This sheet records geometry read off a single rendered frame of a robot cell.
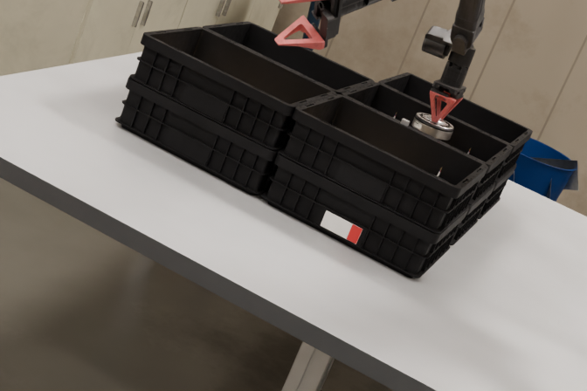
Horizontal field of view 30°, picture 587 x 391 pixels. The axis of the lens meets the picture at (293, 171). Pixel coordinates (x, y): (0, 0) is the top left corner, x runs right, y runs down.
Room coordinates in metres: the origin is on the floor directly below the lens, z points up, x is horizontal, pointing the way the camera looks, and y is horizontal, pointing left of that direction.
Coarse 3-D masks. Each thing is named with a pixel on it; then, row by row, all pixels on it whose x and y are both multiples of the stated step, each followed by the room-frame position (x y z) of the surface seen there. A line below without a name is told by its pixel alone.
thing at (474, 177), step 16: (336, 96) 2.53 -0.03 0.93; (304, 112) 2.28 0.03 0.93; (320, 128) 2.26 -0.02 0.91; (336, 128) 2.26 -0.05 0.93; (352, 144) 2.24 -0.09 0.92; (368, 144) 2.23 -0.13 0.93; (384, 160) 2.22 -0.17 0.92; (400, 160) 2.21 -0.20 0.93; (416, 176) 2.20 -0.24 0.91; (432, 176) 2.19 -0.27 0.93; (480, 176) 2.39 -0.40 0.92; (448, 192) 2.18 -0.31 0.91; (464, 192) 2.25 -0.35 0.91
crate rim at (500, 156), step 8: (360, 88) 2.70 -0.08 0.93; (368, 88) 2.74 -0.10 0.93; (384, 88) 2.84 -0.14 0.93; (400, 96) 2.82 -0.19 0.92; (424, 104) 2.81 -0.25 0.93; (456, 120) 2.78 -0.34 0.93; (472, 128) 2.76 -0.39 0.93; (488, 136) 2.75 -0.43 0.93; (448, 144) 2.50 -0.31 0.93; (504, 144) 2.74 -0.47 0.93; (464, 152) 2.49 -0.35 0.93; (504, 152) 2.64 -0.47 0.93; (480, 160) 2.48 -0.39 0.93; (488, 160) 2.51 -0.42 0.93; (496, 160) 2.54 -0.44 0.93; (488, 168) 2.47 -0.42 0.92
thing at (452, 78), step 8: (448, 64) 2.72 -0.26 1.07; (448, 72) 2.71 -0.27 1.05; (456, 72) 2.70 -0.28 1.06; (464, 72) 2.71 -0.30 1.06; (440, 80) 2.72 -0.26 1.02; (448, 80) 2.70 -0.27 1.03; (456, 80) 2.70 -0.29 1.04; (448, 88) 2.68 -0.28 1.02; (456, 88) 2.70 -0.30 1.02; (464, 88) 2.74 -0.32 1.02
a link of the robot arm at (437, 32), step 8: (432, 32) 2.73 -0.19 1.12; (440, 32) 2.73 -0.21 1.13; (448, 32) 2.73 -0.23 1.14; (424, 40) 2.73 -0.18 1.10; (432, 40) 2.73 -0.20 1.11; (440, 40) 2.72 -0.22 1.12; (448, 40) 2.71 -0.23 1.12; (456, 40) 2.65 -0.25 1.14; (464, 40) 2.65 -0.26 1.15; (424, 48) 2.74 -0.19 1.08; (432, 48) 2.73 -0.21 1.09; (440, 48) 2.72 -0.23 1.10; (456, 48) 2.67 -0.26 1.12; (464, 48) 2.66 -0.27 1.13; (440, 56) 2.73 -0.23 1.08
